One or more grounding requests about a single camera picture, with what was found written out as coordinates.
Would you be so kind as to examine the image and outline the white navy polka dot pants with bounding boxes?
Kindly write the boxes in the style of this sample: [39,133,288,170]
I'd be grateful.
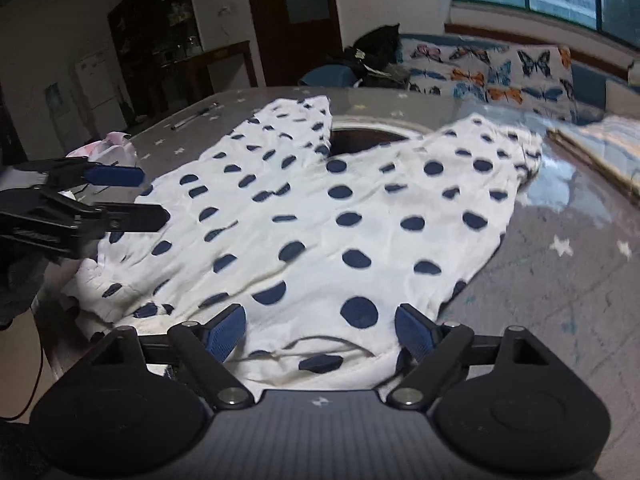
[65,96,542,393]

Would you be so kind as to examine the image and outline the black clothes pile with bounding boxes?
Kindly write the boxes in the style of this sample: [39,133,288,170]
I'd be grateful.
[343,24,409,90]

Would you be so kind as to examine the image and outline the pink white cloth bag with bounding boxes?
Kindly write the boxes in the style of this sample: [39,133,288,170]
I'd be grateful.
[66,131,138,167]

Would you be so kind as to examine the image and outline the white refrigerator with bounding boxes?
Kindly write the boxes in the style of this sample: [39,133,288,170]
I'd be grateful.
[75,52,127,136]

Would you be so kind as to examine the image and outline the black pen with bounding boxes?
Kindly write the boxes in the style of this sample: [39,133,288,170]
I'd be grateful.
[170,102,219,131]

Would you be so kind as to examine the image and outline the dark wooden cabinet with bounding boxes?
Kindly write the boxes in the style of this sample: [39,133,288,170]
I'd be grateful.
[107,0,258,122]

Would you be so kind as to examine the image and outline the grey star tablecloth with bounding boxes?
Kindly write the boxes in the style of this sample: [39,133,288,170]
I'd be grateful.
[34,84,640,480]

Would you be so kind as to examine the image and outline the round induction cooktop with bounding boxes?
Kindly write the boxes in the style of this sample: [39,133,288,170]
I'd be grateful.
[330,115,433,156]

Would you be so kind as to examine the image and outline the dark wooden door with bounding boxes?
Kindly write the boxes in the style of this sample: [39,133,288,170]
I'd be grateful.
[248,0,343,87]

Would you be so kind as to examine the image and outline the striped folded blanket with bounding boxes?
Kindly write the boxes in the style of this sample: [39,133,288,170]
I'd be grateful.
[547,115,639,206]

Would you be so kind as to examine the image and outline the butterfly print pillow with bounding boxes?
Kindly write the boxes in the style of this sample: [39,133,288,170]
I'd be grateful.
[399,39,577,122]

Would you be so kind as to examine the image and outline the blue sofa bench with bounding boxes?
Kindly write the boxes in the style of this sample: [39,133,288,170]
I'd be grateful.
[302,35,639,125]

